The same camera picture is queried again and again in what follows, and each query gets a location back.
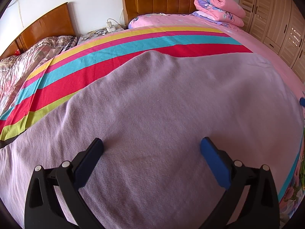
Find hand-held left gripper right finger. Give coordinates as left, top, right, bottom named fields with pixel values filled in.
left=200, top=137, right=280, bottom=229

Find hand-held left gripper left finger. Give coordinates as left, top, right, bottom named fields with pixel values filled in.
left=24, top=138, right=104, bottom=229

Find lilac pants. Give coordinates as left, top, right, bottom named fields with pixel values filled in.
left=0, top=51, right=304, bottom=229

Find pink bed sheet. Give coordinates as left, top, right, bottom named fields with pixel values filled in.
left=129, top=13, right=305, bottom=229

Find light wooden wardrobe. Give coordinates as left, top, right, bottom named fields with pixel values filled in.
left=238, top=0, right=305, bottom=77

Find rainbow striped blanket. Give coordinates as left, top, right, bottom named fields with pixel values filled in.
left=0, top=25, right=303, bottom=197

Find plaid pillow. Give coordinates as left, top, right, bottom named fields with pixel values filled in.
left=62, top=36, right=79, bottom=52

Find rolled pink floral quilt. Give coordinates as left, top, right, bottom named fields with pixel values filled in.
left=194, top=0, right=246, bottom=27

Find black eyeglasses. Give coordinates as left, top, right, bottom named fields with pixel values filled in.
left=89, top=29, right=107, bottom=37

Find cloth-covered nightstand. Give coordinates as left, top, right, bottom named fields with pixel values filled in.
left=77, top=25, right=127, bottom=44

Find plain wooden headboard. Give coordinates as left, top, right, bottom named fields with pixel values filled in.
left=0, top=2, right=76, bottom=56

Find white charger with cable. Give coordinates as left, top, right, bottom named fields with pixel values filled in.
left=106, top=19, right=117, bottom=32

